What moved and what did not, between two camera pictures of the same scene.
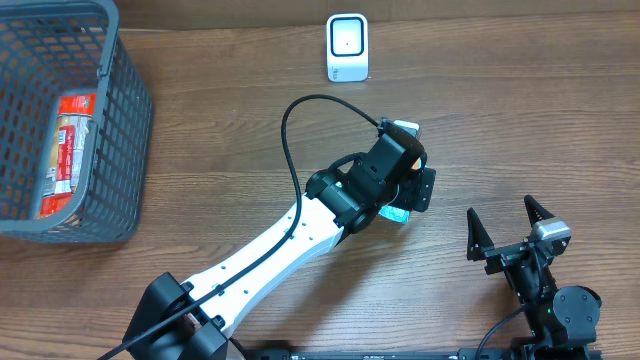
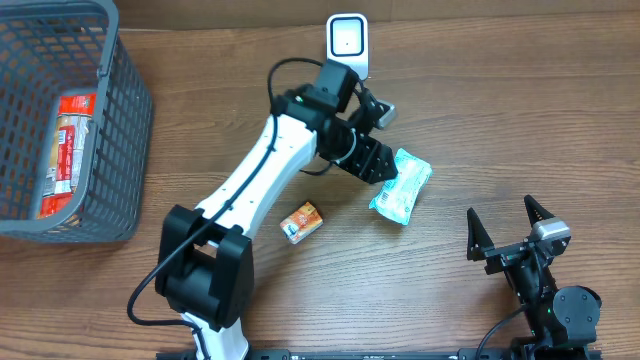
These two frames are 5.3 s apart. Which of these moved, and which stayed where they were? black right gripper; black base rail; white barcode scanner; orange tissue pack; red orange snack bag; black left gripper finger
Moved: black left gripper finger; orange tissue pack
Stayed: red orange snack bag; black right gripper; black base rail; white barcode scanner
